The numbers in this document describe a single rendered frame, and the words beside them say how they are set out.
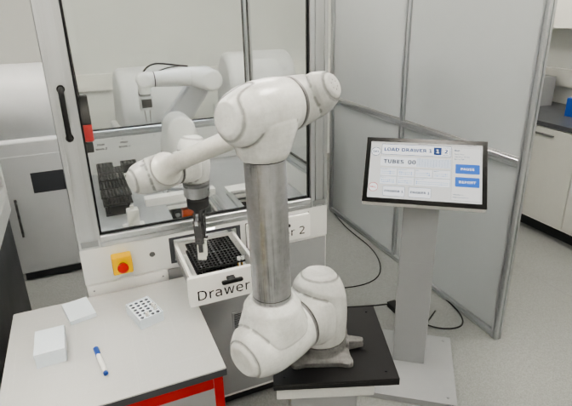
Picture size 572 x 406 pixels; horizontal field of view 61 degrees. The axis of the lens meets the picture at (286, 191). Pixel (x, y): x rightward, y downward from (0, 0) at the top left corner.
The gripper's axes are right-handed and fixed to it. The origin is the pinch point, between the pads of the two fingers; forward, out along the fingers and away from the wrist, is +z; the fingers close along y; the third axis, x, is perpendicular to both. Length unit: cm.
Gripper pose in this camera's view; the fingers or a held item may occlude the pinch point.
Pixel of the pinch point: (202, 249)
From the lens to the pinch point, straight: 176.4
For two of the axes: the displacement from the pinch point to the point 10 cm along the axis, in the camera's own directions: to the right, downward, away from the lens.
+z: 0.2, 9.3, 3.6
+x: -10.0, 0.2, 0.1
